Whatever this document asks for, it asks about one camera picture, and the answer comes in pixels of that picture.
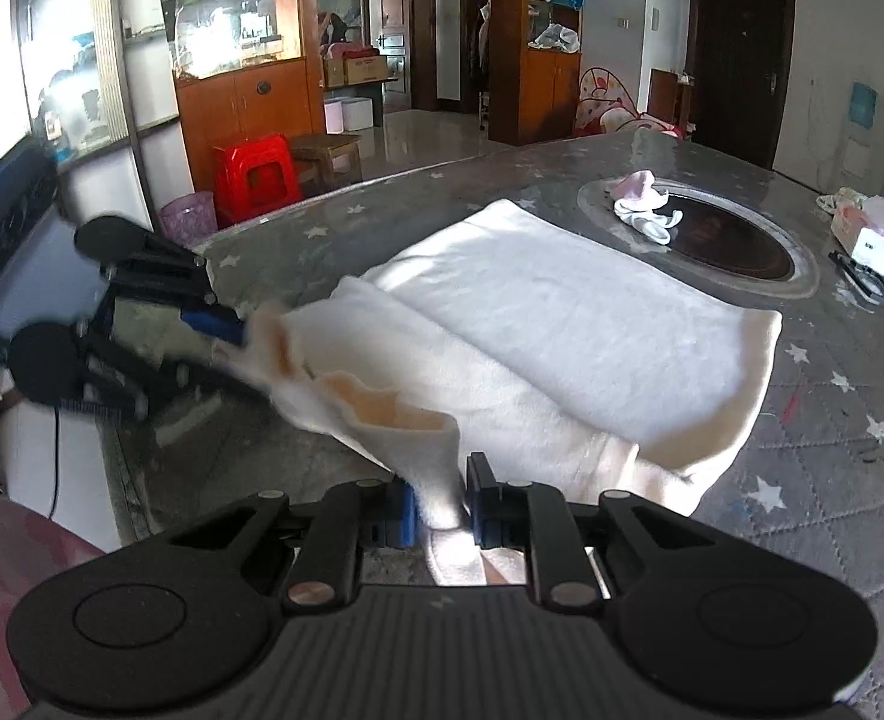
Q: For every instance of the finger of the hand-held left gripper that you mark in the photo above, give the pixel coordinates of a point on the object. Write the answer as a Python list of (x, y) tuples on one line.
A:
[(187, 379), (213, 322)]

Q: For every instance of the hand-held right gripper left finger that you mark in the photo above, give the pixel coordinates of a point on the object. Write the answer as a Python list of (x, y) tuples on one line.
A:
[(404, 517)]

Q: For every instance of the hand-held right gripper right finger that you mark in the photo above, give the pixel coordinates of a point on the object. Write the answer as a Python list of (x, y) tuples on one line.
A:
[(479, 517)]

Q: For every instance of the cream fleece garment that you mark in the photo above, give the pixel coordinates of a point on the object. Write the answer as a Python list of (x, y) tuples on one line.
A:
[(562, 300)]

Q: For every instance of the purple wastebasket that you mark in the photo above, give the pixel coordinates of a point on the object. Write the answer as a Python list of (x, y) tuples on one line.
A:
[(185, 216)]

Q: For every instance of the red plastic stool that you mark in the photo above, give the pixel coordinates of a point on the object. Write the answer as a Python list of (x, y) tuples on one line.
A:
[(254, 172)]

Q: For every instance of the low wooden stool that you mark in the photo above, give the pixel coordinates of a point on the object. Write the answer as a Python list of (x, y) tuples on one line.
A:
[(329, 154)]

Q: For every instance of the wooden glass display cabinet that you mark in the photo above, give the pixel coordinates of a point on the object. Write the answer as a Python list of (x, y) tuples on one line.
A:
[(247, 97)]

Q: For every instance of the pink storage bin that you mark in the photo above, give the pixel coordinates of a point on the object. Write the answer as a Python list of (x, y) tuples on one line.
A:
[(333, 118)]

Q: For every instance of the white storage bin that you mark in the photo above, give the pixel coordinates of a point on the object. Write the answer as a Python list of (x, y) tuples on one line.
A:
[(359, 114)]

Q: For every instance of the cardboard boxes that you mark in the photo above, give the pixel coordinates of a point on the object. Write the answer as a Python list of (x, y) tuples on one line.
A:
[(359, 69)]

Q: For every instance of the small white pink garment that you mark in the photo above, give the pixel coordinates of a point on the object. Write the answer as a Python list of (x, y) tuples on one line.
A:
[(641, 206)]

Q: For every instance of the grey star-print table cover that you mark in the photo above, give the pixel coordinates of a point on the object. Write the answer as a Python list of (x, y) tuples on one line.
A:
[(824, 420)]

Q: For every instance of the round black induction cooktop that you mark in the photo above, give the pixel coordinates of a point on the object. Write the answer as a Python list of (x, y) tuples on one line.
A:
[(734, 240)]

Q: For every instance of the wooden open shelf cabinet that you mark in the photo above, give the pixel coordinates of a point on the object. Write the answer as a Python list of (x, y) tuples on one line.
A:
[(532, 97)]

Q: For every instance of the pink play tent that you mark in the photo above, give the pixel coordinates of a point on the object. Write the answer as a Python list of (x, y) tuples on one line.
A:
[(599, 105)]

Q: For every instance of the black flat tray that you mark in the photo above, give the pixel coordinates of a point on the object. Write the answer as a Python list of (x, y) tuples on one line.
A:
[(873, 289)]

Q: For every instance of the dark wooden door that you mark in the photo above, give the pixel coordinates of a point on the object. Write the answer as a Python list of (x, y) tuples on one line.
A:
[(738, 60)]

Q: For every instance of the white water dispenser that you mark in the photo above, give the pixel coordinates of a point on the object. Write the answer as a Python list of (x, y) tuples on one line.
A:
[(865, 135)]

